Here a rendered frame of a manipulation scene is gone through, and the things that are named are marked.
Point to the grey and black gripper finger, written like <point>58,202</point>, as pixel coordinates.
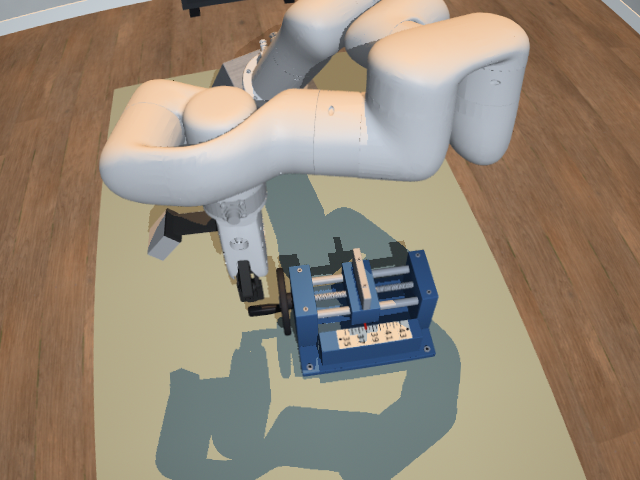
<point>247,286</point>

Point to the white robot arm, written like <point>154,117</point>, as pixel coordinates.
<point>398,130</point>

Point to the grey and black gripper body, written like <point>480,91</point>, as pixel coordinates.
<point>250,232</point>

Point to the blue bench vise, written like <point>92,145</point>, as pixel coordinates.
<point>329,341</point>

